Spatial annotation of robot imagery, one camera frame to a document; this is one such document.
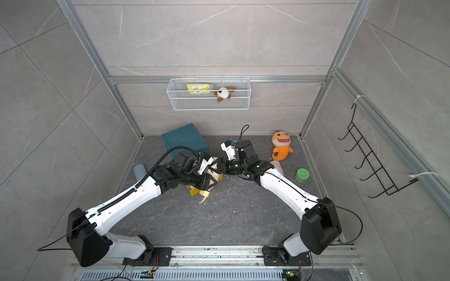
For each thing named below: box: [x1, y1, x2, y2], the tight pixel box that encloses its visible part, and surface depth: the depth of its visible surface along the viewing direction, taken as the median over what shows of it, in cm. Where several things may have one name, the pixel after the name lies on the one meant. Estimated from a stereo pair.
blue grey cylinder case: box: [133, 163, 148, 182], surface depth 100 cm
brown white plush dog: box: [213, 86, 236, 104], surface depth 87 cm
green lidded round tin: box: [295, 168, 310, 183], surface depth 97 cm
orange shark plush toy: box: [271, 130, 294, 162], surface depth 109 cm
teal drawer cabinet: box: [161, 122, 210, 160], surface depth 92 cm
